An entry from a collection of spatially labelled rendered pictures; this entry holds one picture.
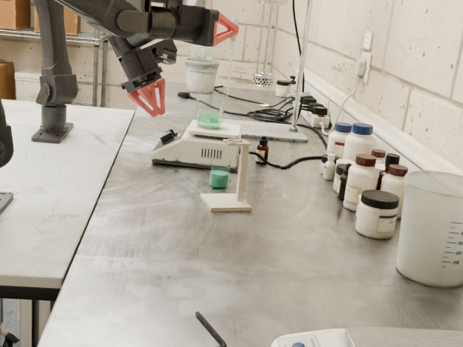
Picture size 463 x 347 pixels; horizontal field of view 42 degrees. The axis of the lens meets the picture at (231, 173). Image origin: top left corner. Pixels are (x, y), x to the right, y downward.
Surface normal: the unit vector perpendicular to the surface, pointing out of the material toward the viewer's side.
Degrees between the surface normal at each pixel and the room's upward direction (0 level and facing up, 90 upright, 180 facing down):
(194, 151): 90
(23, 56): 90
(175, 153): 90
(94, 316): 0
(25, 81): 92
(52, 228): 0
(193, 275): 0
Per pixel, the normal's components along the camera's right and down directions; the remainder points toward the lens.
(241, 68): 0.07, 0.29
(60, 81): 0.78, 0.05
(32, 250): 0.10, -0.96
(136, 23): 0.59, 0.29
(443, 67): -0.99, -0.07
